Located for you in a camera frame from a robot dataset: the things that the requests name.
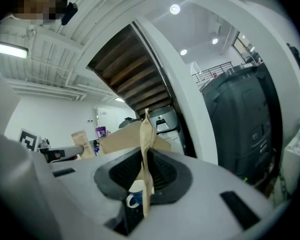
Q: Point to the black head-worn camera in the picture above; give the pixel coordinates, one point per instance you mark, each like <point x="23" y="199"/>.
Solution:
<point x="69" y="12"/>

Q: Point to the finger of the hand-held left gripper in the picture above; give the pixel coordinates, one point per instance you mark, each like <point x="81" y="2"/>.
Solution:
<point x="68" y="151"/>

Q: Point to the person's head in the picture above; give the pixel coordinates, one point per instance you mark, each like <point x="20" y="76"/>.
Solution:
<point x="37" y="6"/>

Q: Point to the white door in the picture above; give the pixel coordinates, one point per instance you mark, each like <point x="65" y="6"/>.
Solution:
<point x="110" y="119"/>

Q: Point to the large black machine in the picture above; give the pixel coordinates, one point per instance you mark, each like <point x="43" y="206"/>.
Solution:
<point x="240" y="121"/>

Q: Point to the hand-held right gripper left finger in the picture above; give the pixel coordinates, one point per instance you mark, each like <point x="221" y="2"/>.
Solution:
<point x="90" y="189"/>

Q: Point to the rectangular ceiling light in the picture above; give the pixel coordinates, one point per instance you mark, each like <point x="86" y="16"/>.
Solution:
<point x="12" y="50"/>

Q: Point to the dark wooden staircase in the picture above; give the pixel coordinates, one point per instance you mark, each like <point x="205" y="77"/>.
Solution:
<point x="130" y="71"/>

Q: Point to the purple plastic bucket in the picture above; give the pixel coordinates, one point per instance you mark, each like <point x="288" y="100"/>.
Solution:
<point x="101" y="131"/>

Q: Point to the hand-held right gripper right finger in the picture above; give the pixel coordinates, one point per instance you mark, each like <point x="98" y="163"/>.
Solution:
<point x="202" y="196"/>

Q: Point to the black metal railing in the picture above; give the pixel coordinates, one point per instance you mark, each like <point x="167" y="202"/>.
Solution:
<point x="212" y="72"/>

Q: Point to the grey robot with screen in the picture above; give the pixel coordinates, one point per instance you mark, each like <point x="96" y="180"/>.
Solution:
<point x="165" y="121"/>

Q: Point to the white mug blue inside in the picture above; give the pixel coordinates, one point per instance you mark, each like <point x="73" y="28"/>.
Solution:
<point x="136" y="196"/>

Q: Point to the white wall switch panel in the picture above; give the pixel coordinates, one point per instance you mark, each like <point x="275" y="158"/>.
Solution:
<point x="90" y="120"/>

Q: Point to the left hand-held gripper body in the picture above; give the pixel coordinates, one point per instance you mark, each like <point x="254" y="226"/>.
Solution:
<point x="28" y="139"/>

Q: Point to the round ceiling downlight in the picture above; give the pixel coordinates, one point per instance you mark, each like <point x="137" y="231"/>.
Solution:
<point x="175" y="9"/>
<point x="183" y="52"/>
<point x="215" y="41"/>

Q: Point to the long tube ceiling light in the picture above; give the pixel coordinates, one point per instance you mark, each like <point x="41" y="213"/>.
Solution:
<point x="119" y="99"/>

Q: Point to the large brown cardboard box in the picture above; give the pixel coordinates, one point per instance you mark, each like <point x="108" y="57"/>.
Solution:
<point x="125" y="140"/>

